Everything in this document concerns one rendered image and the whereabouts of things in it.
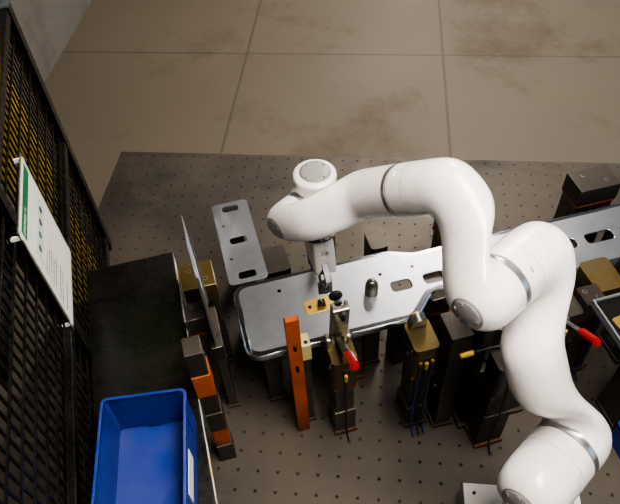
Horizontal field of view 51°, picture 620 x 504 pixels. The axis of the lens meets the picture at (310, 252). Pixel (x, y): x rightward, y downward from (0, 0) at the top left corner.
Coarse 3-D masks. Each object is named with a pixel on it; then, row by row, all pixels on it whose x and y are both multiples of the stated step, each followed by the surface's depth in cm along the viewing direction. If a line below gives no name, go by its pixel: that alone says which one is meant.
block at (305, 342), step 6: (306, 336) 144; (306, 342) 143; (306, 348) 143; (306, 354) 145; (306, 360) 147; (306, 366) 150; (306, 372) 152; (306, 378) 154; (312, 378) 157; (306, 384) 156; (306, 390) 158; (312, 390) 159; (312, 396) 161; (312, 402) 164; (312, 408) 166; (312, 414) 169; (312, 420) 170
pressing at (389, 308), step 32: (576, 224) 170; (608, 224) 170; (384, 256) 166; (416, 256) 166; (576, 256) 164; (608, 256) 163; (256, 288) 162; (288, 288) 161; (352, 288) 160; (384, 288) 160; (416, 288) 159; (256, 320) 156; (320, 320) 155; (352, 320) 154; (384, 320) 153; (256, 352) 149
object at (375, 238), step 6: (378, 228) 174; (366, 234) 173; (372, 234) 173; (378, 234) 173; (366, 240) 172; (372, 240) 171; (378, 240) 171; (384, 240) 171; (366, 246) 174; (372, 246) 170; (378, 246) 170; (384, 246) 170; (366, 252) 176; (372, 252) 170; (378, 252) 171
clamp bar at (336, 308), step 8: (328, 296) 134; (336, 296) 133; (336, 304) 132; (344, 304) 132; (336, 312) 130; (344, 312) 131; (336, 320) 134; (344, 320) 131; (336, 328) 137; (344, 328) 138; (336, 336) 140; (344, 336) 142
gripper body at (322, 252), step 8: (320, 240) 135; (328, 240) 135; (312, 248) 135; (320, 248) 135; (328, 248) 135; (312, 256) 137; (320, 256) 137; (328, 256) 137; (312, 264) 140; (320, 264) 138; (328, 264) 138
